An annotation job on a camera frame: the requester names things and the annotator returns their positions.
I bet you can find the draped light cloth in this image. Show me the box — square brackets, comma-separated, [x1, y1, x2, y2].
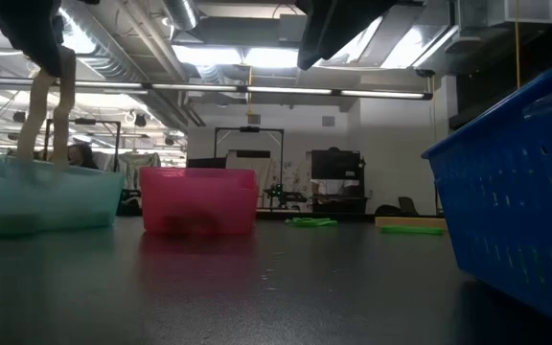
[117, 151, 162, 189]

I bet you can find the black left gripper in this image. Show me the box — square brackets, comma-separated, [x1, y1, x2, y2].
[0, 0, 78, 81]

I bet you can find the black flat screen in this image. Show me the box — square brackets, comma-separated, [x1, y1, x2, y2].
[187, 156, 228, 170]

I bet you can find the teal plastic basket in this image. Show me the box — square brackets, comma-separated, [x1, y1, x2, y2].
[0, 151, 127, 237]

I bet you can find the silver ribbed air duct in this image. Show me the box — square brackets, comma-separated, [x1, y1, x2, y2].
[59, 0, 189, 130]

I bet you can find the dark monitor desk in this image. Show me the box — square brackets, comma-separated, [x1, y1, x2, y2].
[308, 179, 369, 215]

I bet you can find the red plastic basket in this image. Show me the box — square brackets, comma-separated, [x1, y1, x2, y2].
[139, 166, 261, 236]

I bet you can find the blue plastic basket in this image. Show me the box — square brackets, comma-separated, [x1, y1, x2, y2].
[421, 55, 552, 334]

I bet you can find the dark background chair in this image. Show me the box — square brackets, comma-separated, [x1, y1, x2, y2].
[398, 195, 421, 216]

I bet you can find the black bag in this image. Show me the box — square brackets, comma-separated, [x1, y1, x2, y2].
[374, 204, 403, 218]

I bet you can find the black monitor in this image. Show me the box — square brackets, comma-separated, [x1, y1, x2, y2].
[310, 149, 362, 182]

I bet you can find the round silver air duct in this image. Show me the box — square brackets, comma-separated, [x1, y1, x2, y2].
[162, 0, 201, 32]

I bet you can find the black frame stand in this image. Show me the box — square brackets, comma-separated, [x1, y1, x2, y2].
[213, 126, 286, 212]
[42, 117, 123, 174]

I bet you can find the tan rubber band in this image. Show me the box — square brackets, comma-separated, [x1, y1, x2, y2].
[375, 216, 449, 230]
[15, 47, 78, 186]

